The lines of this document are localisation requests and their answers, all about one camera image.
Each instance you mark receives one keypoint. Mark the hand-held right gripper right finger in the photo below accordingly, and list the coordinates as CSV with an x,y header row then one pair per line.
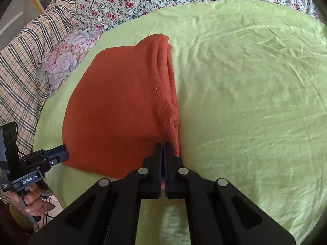
x,y
167,160

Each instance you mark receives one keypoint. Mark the orange knit sweater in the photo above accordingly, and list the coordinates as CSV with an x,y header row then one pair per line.
x,y
115,107

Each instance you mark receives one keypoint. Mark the purple floral pillow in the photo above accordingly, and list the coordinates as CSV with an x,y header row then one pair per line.
x,y
66,58

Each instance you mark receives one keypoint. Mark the light green bed sheet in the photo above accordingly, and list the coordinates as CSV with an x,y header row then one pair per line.
x,y
242,94

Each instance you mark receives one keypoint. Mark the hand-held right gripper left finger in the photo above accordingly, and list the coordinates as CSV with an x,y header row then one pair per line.
x,y
159,160

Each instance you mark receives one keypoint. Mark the person's left hand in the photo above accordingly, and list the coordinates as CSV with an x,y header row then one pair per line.
x,y
35,204

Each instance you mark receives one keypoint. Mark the dark red cloth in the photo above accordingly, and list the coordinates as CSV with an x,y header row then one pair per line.
x,y
9,224

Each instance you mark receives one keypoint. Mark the plaid blanket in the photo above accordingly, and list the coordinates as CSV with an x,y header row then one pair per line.
x,y
23,69

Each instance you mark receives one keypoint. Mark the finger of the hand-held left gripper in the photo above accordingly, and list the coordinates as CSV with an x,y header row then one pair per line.
x,y
57,155

